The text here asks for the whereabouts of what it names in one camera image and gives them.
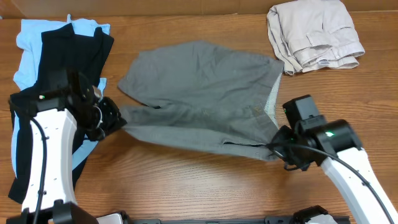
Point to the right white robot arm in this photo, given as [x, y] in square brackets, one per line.
[336, 148]

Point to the light blue shirt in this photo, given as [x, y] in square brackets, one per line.
[30, 41]

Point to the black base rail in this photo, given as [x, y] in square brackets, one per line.
[217, 221]

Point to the folded beige trousers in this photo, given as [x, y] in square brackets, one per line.
[313, 34]

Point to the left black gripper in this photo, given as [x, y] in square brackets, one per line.
[114, 122]

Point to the grey shorts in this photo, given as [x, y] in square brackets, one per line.
[204, 97]

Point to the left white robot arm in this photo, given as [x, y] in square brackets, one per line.
[54, 118]

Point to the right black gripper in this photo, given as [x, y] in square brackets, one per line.
[283, 144]

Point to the black shirt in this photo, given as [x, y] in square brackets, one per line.
[61, 48]

